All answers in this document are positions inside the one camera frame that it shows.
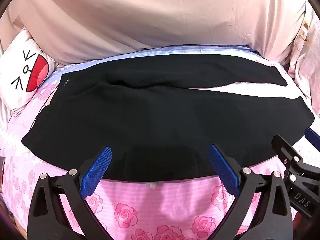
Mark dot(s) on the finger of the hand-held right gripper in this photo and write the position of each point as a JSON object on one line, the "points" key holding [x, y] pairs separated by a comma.
{"points": [[313, 138], [287, 150]]}

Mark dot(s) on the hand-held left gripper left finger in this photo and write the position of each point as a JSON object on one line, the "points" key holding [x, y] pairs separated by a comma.
{"points": [[97, 168]]}

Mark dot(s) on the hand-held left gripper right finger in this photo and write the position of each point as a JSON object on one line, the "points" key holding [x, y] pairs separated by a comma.
{"points": [[222, 170]]}

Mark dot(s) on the black pants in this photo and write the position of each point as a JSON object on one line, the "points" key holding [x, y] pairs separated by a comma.
{"points": [[155, 125]]}

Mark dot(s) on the pink floral blanket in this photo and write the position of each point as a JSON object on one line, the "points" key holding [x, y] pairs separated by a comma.
{"points": [[155, 205]]}

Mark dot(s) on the pale floral cloth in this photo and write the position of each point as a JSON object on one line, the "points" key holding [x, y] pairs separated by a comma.
{"points": [[306, 62]]}

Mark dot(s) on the shiny grey satin cloth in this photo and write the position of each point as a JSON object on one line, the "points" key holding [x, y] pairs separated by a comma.
{"points": [[3, 117]]}

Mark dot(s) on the white cat face pillow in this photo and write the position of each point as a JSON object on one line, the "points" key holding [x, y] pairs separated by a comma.
{"points": [[22, 75]]}

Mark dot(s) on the beige plain cloth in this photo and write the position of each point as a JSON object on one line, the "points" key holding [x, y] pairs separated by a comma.
{"points": [[150, 17]]}

